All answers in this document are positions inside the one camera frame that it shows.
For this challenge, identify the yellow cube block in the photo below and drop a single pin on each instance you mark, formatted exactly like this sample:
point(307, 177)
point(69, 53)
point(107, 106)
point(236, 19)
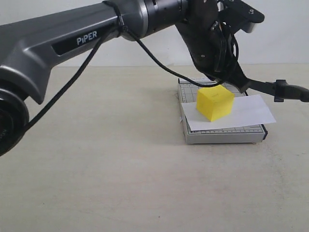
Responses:
point(214, 102)

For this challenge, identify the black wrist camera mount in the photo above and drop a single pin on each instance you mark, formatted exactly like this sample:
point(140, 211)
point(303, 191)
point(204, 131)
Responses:
point(239, 15)

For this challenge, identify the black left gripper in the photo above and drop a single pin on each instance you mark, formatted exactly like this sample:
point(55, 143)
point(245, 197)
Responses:
point(209, 43)

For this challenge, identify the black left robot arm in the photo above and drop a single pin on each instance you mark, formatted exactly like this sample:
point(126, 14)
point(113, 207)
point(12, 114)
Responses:
point(31, 48)

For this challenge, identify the white paper sheet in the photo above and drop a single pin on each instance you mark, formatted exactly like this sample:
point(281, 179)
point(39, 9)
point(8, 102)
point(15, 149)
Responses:
point(241, 112)

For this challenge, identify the black cutter blade arm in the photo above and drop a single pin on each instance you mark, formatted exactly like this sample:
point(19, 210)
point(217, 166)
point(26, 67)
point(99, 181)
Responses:
point(281, 90)

